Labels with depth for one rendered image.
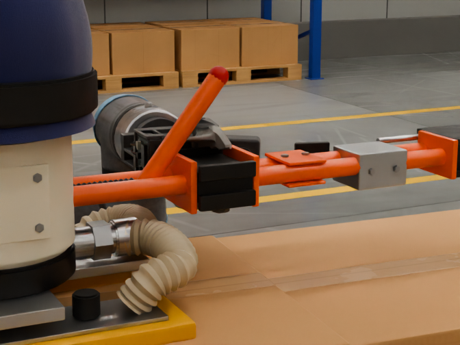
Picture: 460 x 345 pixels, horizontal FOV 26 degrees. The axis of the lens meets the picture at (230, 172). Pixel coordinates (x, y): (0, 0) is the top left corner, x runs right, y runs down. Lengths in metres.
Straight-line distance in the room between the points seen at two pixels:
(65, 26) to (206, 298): 0.36
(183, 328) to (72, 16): 0.32
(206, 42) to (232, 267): 7.78
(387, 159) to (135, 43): 7.55
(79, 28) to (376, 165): 0.42
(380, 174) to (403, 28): 10.21
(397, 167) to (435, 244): 0.19
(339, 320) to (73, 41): 0.42
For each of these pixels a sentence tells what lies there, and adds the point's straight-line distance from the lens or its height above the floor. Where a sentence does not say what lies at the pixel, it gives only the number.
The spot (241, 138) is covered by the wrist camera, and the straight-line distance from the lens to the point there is 1.27.
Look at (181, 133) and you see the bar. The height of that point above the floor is 1.14.
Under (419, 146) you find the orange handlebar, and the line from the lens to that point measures 1.29.
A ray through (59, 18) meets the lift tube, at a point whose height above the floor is 1.28.
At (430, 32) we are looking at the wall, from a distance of 11.63.
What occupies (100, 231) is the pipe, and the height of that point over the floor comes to 1.04.
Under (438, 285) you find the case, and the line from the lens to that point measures 1.23.
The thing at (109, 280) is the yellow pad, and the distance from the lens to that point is 1.17.
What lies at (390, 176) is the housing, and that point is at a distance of 1.22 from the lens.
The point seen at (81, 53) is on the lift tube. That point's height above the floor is 1.24.
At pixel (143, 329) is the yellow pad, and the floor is 0.98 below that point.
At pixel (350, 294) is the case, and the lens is 1.18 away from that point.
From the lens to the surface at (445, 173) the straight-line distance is 1.27.
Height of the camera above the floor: 1.36
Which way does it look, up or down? 14 degrees down
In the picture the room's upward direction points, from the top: straight up
